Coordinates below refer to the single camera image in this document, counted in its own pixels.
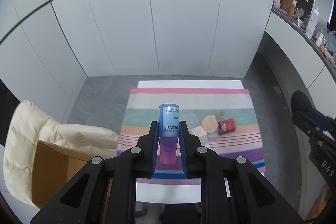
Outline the beige heart-shaped powder puff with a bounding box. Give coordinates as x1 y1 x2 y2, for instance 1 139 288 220
201 115 219 134

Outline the blue bottle with pink cap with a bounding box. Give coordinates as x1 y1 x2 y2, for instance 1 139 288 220
159 103 179 165

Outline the brown cardboard box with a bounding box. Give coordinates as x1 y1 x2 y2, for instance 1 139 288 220
31 140 92 209

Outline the small clear labelled container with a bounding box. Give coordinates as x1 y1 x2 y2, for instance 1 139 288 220
207 133 219 142

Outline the red tin can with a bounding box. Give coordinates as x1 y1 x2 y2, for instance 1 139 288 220
218 118 236 135

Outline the small white square box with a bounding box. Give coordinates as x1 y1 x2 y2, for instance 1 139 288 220
189 126 209 146

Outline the striped multicolour blanket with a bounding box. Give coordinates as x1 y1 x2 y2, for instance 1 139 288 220
115 80 267 205

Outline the clear plastic puff case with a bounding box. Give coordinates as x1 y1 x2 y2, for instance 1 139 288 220
180 113 200 133

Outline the cream padded chair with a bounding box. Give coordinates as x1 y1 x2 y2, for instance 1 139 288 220
3 101 119 207

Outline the brown paper bag on shelf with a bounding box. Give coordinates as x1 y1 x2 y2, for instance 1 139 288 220
280 0 297 16

